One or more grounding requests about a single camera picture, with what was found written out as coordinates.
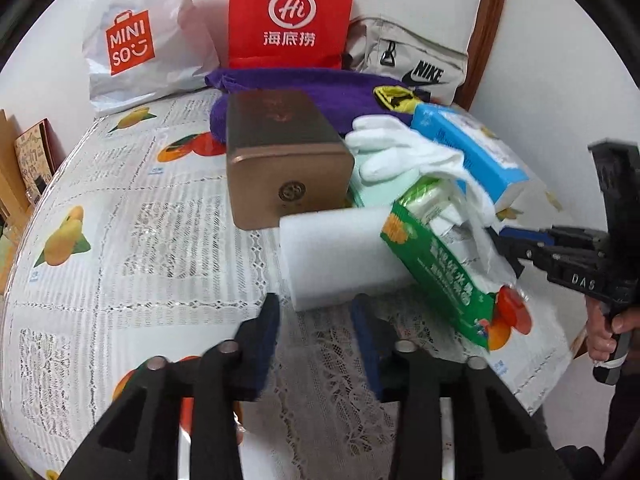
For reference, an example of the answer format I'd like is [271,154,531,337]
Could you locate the white foam block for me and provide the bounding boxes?
[278,206,416,312]

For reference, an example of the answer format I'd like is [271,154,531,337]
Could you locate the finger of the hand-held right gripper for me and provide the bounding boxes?
[487,232,557,282]
[497,226,607,252]

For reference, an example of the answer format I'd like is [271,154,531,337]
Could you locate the yellow black patch item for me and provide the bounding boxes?
[374,85,418,113]

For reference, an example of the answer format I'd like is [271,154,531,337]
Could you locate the gold tin box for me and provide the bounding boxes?
[225,91,356,231]

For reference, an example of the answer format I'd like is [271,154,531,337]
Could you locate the fruit print tablecloth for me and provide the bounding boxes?
[0,85,591,480]

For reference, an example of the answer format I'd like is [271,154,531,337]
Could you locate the white cotton glove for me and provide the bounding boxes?
[357,140,496,223]
[345,114,426,153]

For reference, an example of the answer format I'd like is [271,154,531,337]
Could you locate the blue tissue pack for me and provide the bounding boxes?
[410,102,531,208]

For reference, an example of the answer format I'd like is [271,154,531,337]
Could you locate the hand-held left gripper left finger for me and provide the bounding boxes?
[57,292,281,480]

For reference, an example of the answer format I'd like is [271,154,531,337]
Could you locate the person's dark pants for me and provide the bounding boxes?
[530,375,640,480]

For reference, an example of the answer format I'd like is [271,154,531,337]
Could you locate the brown cardboard box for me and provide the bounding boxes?
[0,107,31,221]

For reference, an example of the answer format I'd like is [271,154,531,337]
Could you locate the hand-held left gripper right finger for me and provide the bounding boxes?
[350,294,576,480]

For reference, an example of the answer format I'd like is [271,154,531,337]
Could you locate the mint green cloth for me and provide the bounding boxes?
[347,165,426,209]

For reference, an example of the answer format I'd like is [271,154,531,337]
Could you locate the white plastic shopping bag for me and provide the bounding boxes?
[82,0,223,113]

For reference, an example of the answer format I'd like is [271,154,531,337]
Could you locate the brown framed picture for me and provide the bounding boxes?
[14,119,63,196]

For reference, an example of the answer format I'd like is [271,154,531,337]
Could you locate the purple towel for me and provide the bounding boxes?
[204,66,433,143]

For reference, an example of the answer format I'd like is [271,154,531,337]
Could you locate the green tissue pack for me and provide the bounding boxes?
[380,175,521,351]

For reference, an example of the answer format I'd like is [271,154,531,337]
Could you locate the person's right hand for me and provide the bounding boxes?
[585,301,640,365]

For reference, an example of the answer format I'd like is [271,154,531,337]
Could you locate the beige shoulder bag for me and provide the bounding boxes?
[345,15,471,106]

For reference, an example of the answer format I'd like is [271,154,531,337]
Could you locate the brown wooden frame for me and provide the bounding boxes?
[460,0,511,111]

